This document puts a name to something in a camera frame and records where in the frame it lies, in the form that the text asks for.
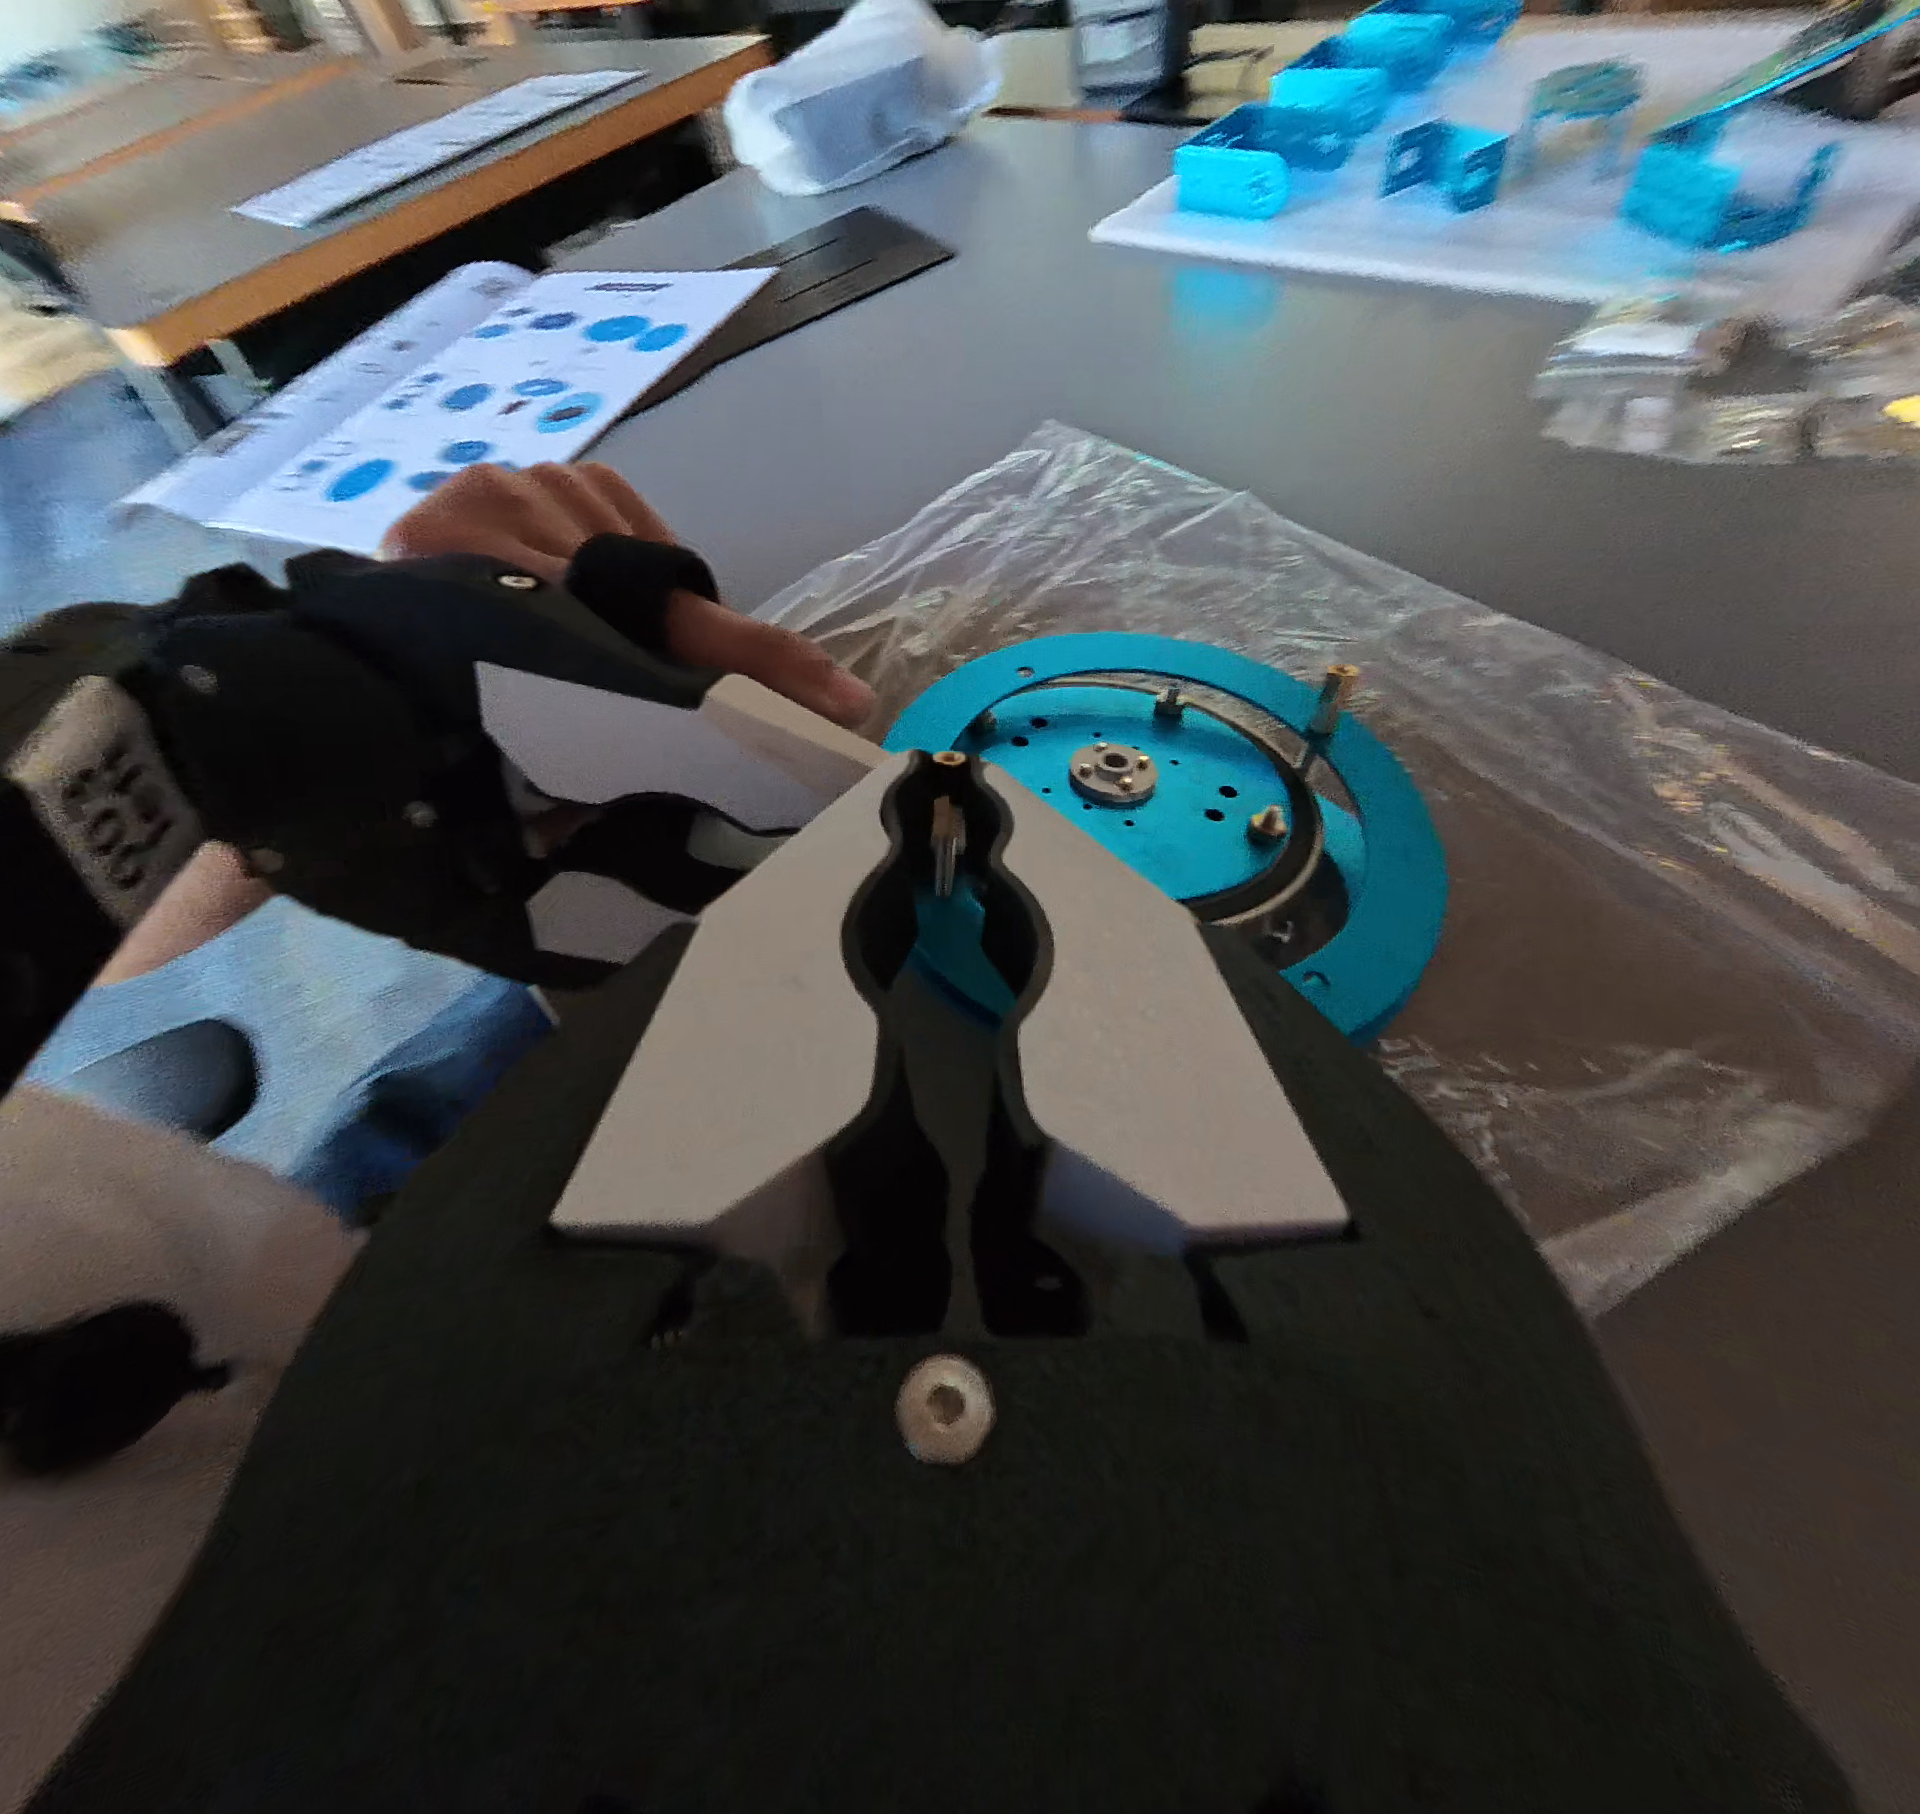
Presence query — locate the wood-edged side table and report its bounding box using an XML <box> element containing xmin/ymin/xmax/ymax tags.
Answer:
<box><xmin>0</xmin><ymin>36</ymin><xmax>774</xmax><ymax>367</ymax></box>

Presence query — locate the printed instruction sheet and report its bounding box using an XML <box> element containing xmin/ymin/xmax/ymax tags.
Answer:
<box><xmin>114</xmin><ymin>260</ymin><xmax>782</xmax><ymax>555</ymax></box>

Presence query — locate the long white paper sheet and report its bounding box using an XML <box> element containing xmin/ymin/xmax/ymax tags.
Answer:
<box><xmin>233</xmin><ymin>69</ymin><xmax>648</xmax><ymax>230</ymax></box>

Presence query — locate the person's beige shirt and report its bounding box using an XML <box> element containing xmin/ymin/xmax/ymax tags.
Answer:
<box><xmin>0</xmin><ymin>1087</ymin><xmax>371</xmax><ymax>1787</ymax></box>

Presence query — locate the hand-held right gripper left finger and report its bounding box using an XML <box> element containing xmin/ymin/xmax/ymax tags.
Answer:
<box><xmin>547</xmin><ymin>757</ymin><xmax>942</xmax><ymax>1336</ymax></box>

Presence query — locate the clear plastic bag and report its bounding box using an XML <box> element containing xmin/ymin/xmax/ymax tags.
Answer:
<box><xmin>751</xmin><ymin>418</ymin><xmax>1920</xmax><ymax>1312</ymax></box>

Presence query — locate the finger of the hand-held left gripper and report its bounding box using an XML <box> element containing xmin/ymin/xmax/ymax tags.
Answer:
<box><xmin>476</xmin><ymin>662</ymin><xmax>891</xmax><ymax>839</ymax></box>
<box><xmin>524</xmin><ymin>868</ymin><xmax>706</xmax><ymax>964</ymax></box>

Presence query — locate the pile of clear hardware bags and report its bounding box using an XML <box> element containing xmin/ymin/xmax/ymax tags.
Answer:
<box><xmin>1529</xmin><ymin>291</ymin><xmax>1920</xmax><ymax>466</ymax></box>

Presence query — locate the black flat plate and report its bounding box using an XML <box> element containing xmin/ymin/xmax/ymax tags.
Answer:
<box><xmin>647</xmin><ymin>207</ymin><xmax>957</xmax><ymax>413</ymax></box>

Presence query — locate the black chair armrest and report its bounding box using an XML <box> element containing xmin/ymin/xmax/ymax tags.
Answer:
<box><xmin>91</xmin><ymin>1020</ymin><xmax>258</xmax><ymax>1141</ymax></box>

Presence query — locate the white wrapped package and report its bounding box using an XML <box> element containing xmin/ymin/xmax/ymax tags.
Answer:
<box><xmin>726</xmin><ymin>0</ymin><xmax>1006</xmax><ymax>196</ymax></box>

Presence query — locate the white flat tray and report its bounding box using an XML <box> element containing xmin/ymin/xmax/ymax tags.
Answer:
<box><xmin>1093</xmin><ymin>14</ymin><xmax>1920</xmax><ymax>307</ymax></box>

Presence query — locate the set of blue metal parts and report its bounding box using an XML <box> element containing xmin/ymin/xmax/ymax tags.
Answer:
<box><xmin>1173</xmin><ymin>0</ymin><xmax>1848</xmax><ymax>255</ymax></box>

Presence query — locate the dark box with pale label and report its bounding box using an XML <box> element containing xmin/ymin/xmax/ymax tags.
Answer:
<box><xmin>1069</xmin><ymin>0</ymin><xmax>1202</xmax><ymax>106</ymax></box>

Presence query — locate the grey desk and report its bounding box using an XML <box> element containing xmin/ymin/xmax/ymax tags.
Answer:
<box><xmin>510</xmin><ymin>105</ymin><xmax>1920</xmax><ymax>1814</ymax></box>

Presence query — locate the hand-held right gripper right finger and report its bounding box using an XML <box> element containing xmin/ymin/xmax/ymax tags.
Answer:
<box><xmin>963</xmin><ymin>757</ymin><xmax>1356</xmax><ymax>1340</ymax></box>

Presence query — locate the person's left hand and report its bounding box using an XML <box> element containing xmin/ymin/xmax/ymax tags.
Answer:
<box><xmin>382</xmin><ymin>462</ymin><xmax>881</xmax><ymax>726</ymax></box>

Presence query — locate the blue round metal turntable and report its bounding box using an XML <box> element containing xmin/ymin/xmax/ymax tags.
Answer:
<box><xmin>883</xmin><ymin>631</ymin><xmax>1451</xmax><ymax>1042</ymax></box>

